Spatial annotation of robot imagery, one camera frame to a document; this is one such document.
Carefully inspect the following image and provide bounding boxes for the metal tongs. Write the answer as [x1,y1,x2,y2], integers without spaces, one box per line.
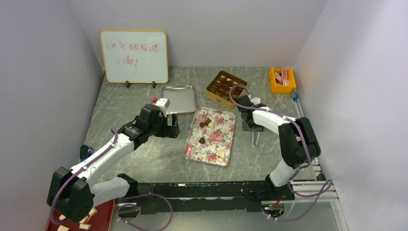
[252,131,260,147]

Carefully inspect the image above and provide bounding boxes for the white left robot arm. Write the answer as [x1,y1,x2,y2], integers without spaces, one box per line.
[47,98,180,225]

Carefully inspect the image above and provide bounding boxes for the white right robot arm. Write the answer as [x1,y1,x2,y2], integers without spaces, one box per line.
[237,95,321,200]

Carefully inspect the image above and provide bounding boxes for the white heart chocolate bottom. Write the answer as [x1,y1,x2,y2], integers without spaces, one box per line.
[217,151,225,158]

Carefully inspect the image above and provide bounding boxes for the dark rectangular chocolate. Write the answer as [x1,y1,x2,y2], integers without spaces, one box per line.
[204,119,211,126]

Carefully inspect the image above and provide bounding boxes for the gold chocolate tin box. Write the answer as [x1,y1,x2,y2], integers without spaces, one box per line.
[206,70,248,109]

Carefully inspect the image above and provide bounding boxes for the silver tin lid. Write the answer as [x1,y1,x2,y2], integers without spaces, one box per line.
[162,86,197,114]

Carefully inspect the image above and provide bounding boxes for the floral rectangular tray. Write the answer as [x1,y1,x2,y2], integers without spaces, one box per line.
[184,107,236,167]

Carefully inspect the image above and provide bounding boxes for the orange parts bin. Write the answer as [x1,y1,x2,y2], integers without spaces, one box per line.
[268,67,296,94]

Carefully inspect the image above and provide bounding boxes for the whiteboard with red writing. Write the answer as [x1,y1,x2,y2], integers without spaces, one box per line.
[100,30,169,84]

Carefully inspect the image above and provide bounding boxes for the red tray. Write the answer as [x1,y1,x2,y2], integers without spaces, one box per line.
[46,200,115,231]

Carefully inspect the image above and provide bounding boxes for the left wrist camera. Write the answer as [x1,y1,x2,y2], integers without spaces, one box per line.
[151,97,170,115]

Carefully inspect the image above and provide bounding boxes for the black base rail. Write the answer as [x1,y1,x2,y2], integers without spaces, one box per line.
[116,180,295,215]

